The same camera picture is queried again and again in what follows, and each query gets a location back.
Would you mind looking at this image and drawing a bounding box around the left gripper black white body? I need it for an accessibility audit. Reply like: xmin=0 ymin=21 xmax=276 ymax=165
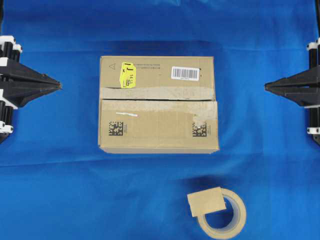
xmin=0 ymin=35 xmax=23 ymax=143

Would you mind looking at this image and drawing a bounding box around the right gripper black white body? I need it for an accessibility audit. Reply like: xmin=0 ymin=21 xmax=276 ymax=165
xmin=307 ymin=37 xmax=320 ymax=143

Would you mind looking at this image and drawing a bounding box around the brown packing tape roll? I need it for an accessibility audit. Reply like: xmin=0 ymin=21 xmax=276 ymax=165
xmin=197 ymin=188 xmax=247 ymax=240

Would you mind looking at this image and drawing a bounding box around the yellow shipping sticker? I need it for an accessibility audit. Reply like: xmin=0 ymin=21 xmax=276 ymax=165
xmin=119 ymin=62 xmax=137 ymax=89

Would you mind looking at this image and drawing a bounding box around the white barcode label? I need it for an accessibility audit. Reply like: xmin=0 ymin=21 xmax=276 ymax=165
xmin=171 ymin=66 xmax=200 ymax=81

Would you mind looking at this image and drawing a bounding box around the cut brown tape piece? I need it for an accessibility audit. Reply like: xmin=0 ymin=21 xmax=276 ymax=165
xmin=187 ymin=187 xmax=227 ymax=217

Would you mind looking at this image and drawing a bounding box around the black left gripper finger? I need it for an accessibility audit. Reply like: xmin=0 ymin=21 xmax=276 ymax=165
xmin=0 ymin=83 xmax=62 ymax=109
xmin=0 ymin=60 xmax=62 ymax=88

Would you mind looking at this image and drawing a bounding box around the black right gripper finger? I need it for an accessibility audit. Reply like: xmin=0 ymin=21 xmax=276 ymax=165
xmin=266 ymin=87 xmax=320 ymax=107
xmin=264 ymin=65 xmax=320 ymax=90

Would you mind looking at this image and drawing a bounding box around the brown cardboard box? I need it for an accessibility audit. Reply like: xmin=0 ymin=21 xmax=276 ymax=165
xmin=97 ymin=55 xmax=220 ymax=154

